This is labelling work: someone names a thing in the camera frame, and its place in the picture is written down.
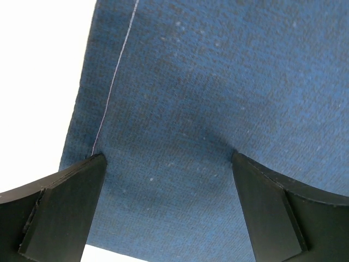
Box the blue whale placemat cloth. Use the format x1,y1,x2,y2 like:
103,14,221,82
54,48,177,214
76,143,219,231
59,1,348,261

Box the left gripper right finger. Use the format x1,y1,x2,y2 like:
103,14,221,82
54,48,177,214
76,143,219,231
232,152,348,261

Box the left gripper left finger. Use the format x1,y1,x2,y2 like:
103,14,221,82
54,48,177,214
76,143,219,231
1,154,107,261

